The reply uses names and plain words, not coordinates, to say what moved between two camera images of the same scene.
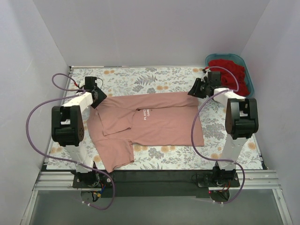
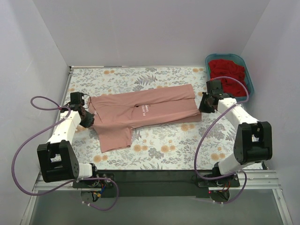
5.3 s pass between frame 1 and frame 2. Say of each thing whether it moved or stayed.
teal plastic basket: stayed
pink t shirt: stayed
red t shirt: stayed
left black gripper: moved
